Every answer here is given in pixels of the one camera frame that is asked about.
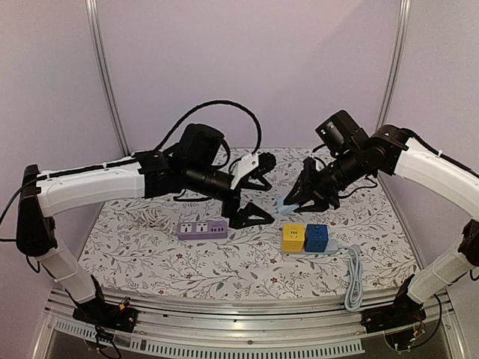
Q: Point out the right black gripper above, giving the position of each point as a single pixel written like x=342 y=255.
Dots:
x=319 y=185

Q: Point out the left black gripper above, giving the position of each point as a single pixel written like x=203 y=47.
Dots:
x=238 y=218

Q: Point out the small light blue adapter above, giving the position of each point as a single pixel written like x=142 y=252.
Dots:
x=284 y=209

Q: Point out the blue cube plug adapter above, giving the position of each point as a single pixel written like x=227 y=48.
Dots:
x=316 y=238

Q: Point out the yellow cube plug adapter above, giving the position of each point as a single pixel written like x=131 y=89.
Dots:
x=293 y=238

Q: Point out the purple power strip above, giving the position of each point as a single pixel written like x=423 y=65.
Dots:
x=201 y=230

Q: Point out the grey-blue power strip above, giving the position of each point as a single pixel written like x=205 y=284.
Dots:
x=331 y=249

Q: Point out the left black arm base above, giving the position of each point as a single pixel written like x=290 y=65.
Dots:
x=120 y=317

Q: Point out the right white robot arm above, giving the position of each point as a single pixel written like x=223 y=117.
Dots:
x=402 y=153

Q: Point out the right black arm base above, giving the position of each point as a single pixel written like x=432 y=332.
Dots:
x=402 y=311

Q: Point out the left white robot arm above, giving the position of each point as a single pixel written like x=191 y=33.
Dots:
x=167 y=169

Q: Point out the floral patterned table mat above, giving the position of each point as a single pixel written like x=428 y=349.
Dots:
x=134 y=246

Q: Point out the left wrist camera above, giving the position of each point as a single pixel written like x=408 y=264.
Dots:
x=252 y=164

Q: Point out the aluminium front rail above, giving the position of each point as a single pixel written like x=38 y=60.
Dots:
x=170 y=327

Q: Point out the right aluminium frame post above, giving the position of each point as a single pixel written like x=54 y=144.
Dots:
x=396 y=58

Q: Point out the aluminium frame post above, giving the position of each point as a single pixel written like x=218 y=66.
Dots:
x=396 y=58
x=105 y=78

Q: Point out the left aluminium frame post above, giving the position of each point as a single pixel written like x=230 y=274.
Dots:
x=105 y=78

